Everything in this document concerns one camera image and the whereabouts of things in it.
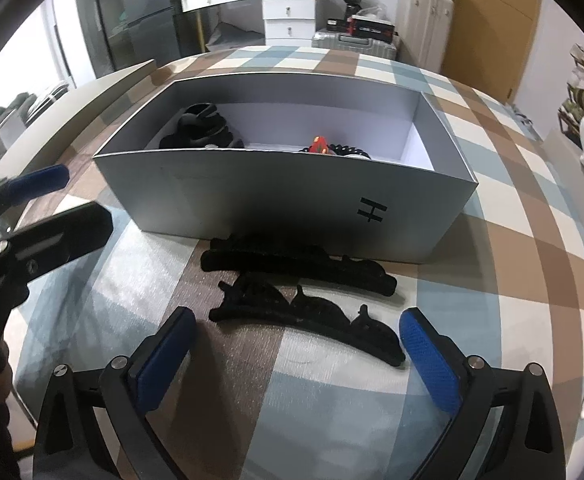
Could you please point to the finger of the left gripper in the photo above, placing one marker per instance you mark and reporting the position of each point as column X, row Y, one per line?
column 20, row 190
column 50, row 243

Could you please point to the wooden door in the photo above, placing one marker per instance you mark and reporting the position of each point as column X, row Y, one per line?
column 489, row 44

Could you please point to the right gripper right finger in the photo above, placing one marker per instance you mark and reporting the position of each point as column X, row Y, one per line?
column 528, row 441

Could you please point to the black long hair clip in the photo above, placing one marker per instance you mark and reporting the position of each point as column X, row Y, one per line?
column 254, row 300

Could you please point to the black red box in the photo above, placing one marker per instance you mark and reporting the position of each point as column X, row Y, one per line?
column 363, row 27

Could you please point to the grey cardboard box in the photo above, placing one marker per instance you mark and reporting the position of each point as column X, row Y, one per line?
column 360, row 167

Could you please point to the dark grey refrigerator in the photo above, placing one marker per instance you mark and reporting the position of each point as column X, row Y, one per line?
column 139, row 30

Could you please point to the silver flat suitcase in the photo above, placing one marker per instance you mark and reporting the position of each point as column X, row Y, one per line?
column 344, row 42

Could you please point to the white upright suitcase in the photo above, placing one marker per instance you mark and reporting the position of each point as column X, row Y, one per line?
column 423, row 28

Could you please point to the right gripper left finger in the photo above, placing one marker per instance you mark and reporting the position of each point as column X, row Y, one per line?
column 69, row 442

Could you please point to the black scrunchie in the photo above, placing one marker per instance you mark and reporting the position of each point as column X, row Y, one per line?
column 200, row 126

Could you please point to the shoe rack with shoes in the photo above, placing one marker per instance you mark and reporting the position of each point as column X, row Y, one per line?
column 568, row 125

